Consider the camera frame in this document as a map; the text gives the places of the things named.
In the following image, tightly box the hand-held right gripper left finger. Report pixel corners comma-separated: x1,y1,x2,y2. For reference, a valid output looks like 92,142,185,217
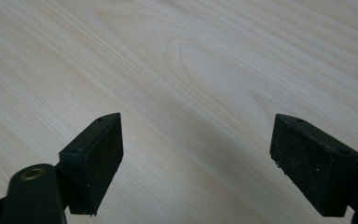
58,112,124,217

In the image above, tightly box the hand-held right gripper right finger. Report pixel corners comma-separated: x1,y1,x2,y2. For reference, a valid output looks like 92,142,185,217
269,113,358,218

